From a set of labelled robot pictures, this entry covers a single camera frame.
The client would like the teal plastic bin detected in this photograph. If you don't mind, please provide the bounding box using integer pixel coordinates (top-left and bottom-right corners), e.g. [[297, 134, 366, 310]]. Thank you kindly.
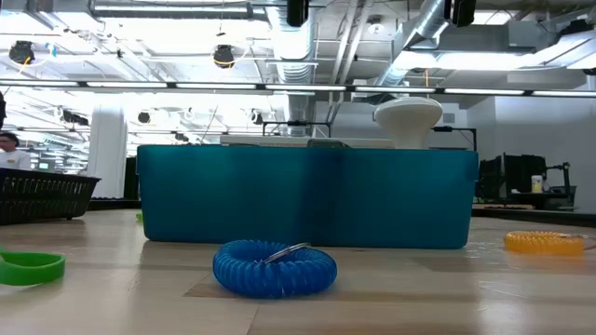
[[135, 143, 481, 250]]

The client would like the orange coil wristband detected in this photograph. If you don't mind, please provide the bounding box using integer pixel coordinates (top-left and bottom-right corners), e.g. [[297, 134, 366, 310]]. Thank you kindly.
[[504, 230, 586, 257]]

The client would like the blue coil wristband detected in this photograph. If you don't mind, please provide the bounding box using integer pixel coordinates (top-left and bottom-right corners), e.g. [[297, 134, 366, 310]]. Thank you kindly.
[[212, 238, 339, 300]]

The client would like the black mesh basket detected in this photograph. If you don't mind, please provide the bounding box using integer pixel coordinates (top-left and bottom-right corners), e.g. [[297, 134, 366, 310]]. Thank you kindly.
[[0, 167, 102, 226]]

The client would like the thin green rubber band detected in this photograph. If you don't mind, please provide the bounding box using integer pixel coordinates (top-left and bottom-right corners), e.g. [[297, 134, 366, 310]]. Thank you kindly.
[[0, 248, 67, 287]]

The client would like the background desk with monitors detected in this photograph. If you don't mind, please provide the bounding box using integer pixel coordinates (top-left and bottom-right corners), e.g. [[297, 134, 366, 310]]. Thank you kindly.
[[478, 152, 579, 211]]

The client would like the black ceiling spotlight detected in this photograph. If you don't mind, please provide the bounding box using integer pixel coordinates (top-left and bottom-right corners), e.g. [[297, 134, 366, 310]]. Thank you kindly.
[[7, 39, 36, 66], [211, 43, 237, 70]]

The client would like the black background gantry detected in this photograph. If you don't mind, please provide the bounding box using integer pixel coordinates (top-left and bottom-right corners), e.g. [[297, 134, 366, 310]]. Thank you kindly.
[[261, 119, 333, 139], [431, 125, 479, 152]]

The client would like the long ceiling light strip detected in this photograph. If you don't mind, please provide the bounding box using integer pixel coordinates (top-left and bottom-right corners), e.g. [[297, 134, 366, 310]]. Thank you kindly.
[[0, 79, 596, 98]]

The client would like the grey ceiling beam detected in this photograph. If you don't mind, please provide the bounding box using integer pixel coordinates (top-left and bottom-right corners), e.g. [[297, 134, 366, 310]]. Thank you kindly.
[[90, 0, 255, 20]]

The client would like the person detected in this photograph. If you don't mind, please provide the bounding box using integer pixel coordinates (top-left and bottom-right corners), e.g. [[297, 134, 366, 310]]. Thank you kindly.
[[0, 131, 33, 171]]

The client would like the silver slanted ceiling duct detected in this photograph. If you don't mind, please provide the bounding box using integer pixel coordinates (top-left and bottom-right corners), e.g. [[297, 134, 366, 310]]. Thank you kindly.
[[374, 0, 471, 89]]

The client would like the silver round ceiling duct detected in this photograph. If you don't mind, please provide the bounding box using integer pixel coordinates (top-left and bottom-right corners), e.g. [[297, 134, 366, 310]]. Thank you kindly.
[[264, 0, 322, 137]]

